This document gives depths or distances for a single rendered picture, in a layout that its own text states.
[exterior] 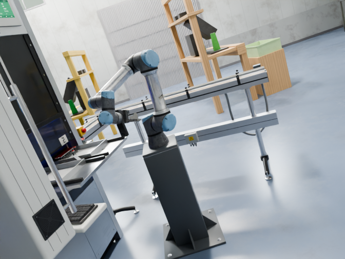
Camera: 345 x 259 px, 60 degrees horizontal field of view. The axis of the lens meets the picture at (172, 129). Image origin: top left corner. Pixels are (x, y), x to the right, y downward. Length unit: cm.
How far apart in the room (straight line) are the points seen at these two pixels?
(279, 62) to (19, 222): 493
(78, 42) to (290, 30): 698
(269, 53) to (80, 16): 663
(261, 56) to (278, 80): 53
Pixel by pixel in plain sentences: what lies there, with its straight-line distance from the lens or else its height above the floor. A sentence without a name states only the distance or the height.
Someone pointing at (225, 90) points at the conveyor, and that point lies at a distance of 275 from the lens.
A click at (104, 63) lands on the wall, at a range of 1027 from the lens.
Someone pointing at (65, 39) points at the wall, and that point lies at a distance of 1051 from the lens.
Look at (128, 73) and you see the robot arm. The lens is 196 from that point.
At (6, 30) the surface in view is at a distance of 229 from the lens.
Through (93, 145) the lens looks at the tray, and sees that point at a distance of 238.
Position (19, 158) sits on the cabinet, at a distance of 126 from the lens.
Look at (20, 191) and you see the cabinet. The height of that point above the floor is 111.
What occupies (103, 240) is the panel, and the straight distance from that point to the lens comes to 258.
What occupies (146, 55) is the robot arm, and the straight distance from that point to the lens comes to 187.
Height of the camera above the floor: 144
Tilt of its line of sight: 16 degrees down
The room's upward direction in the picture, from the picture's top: 19 degrees counter-clockwise
